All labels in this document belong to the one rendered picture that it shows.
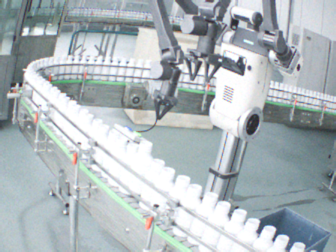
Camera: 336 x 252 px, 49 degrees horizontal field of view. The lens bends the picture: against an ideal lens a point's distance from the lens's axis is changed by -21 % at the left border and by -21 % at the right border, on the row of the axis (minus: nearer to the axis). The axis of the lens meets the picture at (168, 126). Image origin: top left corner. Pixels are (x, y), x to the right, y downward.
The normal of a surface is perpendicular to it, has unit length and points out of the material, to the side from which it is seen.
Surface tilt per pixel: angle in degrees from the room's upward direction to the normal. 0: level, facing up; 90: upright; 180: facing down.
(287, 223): 90
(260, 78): 90
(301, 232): 90
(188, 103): 90
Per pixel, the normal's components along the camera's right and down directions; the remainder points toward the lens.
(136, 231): -0.78, 0.04
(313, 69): 0.33, 0.33
